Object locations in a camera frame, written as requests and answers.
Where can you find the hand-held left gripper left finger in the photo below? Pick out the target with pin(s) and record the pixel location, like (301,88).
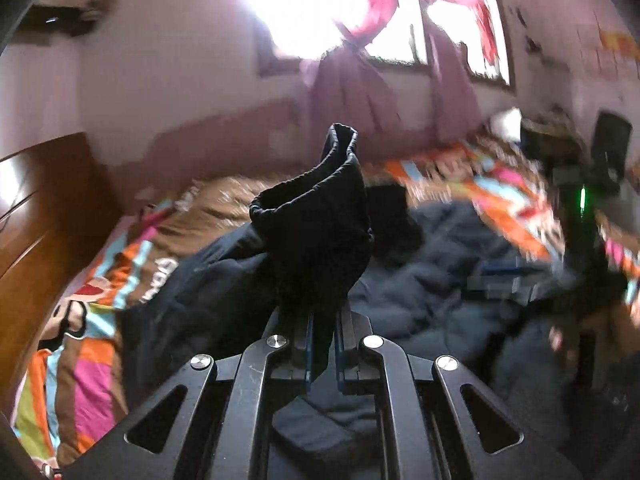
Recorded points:
(310,355)

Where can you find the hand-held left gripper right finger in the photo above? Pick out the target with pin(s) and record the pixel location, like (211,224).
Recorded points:
(340,360)

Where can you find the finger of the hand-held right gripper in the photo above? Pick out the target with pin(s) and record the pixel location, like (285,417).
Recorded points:
(505,285)

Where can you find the dark navy padded jacket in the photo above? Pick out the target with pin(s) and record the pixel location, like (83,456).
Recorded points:
(320,220)

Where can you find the black upright object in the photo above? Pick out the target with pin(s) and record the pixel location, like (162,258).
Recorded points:
(611,150)

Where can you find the cluttered side table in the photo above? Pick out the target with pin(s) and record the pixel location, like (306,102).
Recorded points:
(547,140)

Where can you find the mauve curtain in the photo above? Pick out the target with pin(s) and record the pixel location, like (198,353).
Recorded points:
(350,90)
(452,90)

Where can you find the colourful printed bed cover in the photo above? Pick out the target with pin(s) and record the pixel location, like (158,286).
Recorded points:
(85,310)

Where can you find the pink window curtains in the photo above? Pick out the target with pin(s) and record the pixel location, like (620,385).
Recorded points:
(400,25)

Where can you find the wooden headboard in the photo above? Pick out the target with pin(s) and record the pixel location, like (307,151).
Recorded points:
(40,220)

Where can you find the bright pink sheer curtain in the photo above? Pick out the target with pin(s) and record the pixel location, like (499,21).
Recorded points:
(380,5)

